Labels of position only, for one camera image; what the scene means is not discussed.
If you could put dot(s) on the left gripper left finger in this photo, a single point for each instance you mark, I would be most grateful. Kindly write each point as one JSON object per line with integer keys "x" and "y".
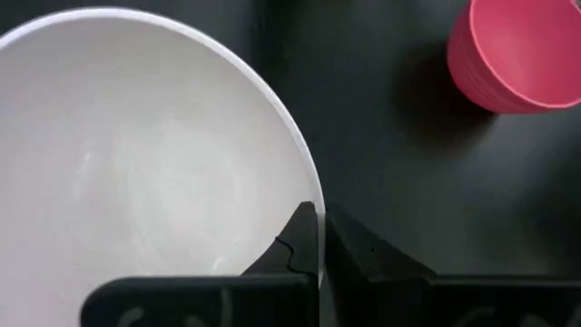
{"x": 272, "y": 300}

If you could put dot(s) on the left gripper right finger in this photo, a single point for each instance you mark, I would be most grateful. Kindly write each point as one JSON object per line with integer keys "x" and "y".
{"x": 386, "y": 295}

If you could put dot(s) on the white bowl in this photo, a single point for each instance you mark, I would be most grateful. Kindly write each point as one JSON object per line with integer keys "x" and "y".
{"x": 136, "y": 159}

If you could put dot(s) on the red bowl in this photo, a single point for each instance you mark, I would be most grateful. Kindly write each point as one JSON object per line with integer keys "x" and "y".
{"x": 522, "y": 54}

